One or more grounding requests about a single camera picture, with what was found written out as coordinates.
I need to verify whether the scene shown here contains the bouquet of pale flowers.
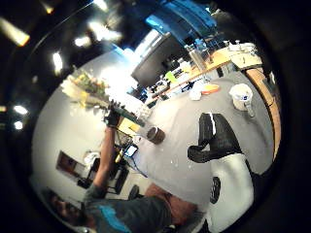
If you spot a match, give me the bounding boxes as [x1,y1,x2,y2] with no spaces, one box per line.
[60,68,147,128]

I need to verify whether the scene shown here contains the dark framed picture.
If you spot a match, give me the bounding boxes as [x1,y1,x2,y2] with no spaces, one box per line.
[55,150,90,183]

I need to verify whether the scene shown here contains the white crumpled cloth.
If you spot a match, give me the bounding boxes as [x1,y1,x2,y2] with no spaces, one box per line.
[188,86,204,102]

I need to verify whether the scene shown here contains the dark monitor screen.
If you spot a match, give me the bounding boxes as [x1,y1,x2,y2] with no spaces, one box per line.
[130,32,183,88]

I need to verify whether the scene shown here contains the black chair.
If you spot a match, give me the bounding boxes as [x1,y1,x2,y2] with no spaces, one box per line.
[106,163,130,196]

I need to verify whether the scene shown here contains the clear glass pitcher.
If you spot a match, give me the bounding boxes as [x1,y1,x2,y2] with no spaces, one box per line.
[185,42,208,73]

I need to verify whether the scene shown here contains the phone with lit screen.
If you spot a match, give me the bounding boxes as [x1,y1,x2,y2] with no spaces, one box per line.
[124,144,139,159]

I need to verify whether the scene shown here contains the yellow paper sheet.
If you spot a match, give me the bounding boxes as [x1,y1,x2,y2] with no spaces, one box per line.
[117,116,142,137]

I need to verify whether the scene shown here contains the the person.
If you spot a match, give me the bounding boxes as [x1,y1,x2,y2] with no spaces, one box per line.
[42,183,208,233]

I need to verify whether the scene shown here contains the white bucket with print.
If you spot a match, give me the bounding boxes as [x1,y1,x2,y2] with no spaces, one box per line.
[228,83,257,118]

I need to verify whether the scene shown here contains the orange plate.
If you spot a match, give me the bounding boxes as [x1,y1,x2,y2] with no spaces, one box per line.
[200,83,222,96]

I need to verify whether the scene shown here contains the brown round cup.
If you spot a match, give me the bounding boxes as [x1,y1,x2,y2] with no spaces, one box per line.
[146,126,166,146]

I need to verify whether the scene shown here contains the wooden curved counter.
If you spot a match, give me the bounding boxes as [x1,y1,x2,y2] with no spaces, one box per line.
[152,45,282,161]

